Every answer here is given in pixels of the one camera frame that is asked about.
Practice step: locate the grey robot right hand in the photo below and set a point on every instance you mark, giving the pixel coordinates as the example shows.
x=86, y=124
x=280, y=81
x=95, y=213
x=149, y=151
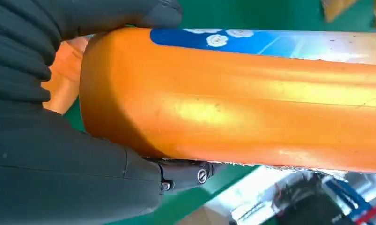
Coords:
x=51, y=174

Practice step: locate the brown cardboard box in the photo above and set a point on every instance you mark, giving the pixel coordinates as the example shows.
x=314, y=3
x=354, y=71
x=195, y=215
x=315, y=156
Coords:
x=200, y=217

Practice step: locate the white table with clutter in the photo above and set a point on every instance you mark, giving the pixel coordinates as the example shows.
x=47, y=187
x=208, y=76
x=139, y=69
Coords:
x=253, y=192

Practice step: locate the black bag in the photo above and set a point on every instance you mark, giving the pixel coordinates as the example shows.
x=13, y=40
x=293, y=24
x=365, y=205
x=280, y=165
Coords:
x=315, y=216

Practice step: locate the blue metal rack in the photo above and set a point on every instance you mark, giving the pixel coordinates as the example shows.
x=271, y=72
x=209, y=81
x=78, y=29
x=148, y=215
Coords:
x=355, y=198

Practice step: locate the yellow sheet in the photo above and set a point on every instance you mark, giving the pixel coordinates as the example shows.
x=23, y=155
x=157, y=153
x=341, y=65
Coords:
x=336, y=7

